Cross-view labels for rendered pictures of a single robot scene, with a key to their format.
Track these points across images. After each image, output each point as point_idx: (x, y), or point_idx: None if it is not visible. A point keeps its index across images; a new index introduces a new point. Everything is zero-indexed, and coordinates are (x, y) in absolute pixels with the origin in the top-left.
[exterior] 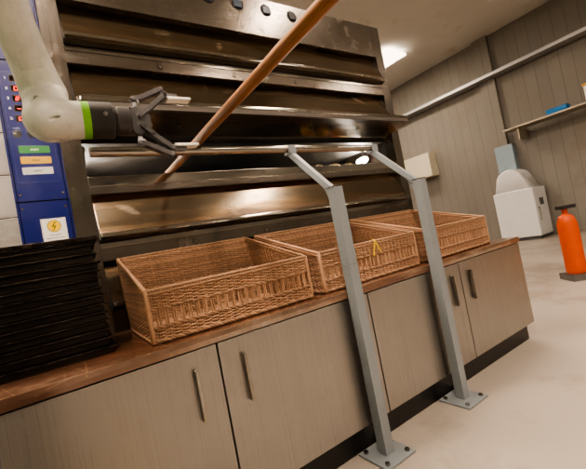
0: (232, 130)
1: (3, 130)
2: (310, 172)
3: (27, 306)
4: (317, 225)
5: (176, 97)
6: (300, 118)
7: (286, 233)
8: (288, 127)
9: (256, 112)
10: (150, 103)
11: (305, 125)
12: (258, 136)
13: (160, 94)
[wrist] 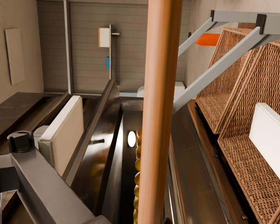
0: None
1: None
2: (218, 70)
3: None
4: (228, 158)
5: (57, 118)
6: (93, 138)
7: (248, 190)
8: (97, 160)
9: (71, 174)
10: (55, 217)
11: (99, 142)
12: (94, 203)
13: (10, 174)
